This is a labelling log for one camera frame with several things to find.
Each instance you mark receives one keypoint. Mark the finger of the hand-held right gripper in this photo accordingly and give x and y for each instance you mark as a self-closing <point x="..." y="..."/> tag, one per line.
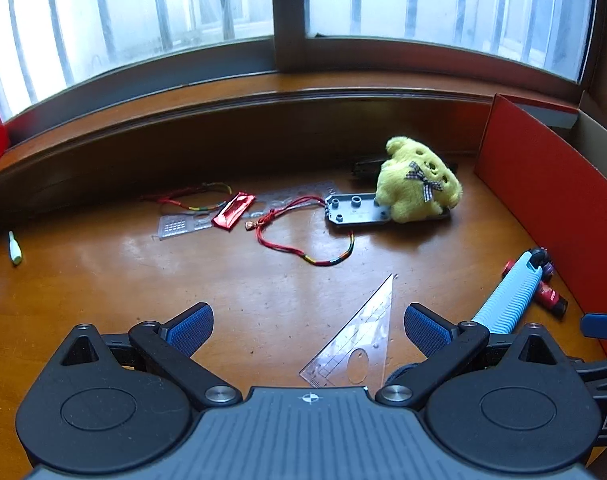
<point x="606" y="375"/>
<point x="603" y="324"/>

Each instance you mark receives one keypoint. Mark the small white pen cap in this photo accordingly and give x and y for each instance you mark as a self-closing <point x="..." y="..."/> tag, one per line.
<point x="16" y="255"/>

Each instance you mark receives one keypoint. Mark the wooden desktop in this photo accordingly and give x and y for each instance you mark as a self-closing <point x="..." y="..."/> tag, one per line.
<point x="133" y="280"/>

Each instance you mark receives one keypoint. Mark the red foil wrapper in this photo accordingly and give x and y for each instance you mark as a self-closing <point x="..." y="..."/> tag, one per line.
<point x="231" y="212"/>

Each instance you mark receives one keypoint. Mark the grey plastic plate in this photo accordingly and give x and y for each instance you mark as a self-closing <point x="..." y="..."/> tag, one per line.
<point x="358" y="212"/>

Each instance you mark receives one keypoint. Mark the grey framed window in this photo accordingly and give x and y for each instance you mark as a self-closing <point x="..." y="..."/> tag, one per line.
<point x="288" y="20"/>

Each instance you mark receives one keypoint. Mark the red cardboard box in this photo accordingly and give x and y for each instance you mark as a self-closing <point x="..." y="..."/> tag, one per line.
<point x="533" y="175"/>

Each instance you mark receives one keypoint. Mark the clear triangle ruler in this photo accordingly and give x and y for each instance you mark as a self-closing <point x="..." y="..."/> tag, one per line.
<point x="368" y="330"/>

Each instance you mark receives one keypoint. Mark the clear straight ruler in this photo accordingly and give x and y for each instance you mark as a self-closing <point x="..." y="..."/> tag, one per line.
<point x="176" y="225"/>

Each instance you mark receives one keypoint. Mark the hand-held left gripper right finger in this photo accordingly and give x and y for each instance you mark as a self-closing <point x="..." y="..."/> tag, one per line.
<point x="424" y="330"/>

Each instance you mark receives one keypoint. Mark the light blue ribbed silicone case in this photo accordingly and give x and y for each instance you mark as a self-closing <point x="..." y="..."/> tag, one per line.
<point x="508" y="300"/>

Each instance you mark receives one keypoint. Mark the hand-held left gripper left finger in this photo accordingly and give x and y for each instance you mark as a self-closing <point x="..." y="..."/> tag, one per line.
<point x="191" y="329"/>

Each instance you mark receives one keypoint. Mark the red tube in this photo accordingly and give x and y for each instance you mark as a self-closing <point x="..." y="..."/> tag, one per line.
<point x="548" y="296"/>

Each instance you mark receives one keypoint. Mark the yellow plush bear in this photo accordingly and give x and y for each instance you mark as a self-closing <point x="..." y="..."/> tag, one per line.
<point x="413" y="195"/>

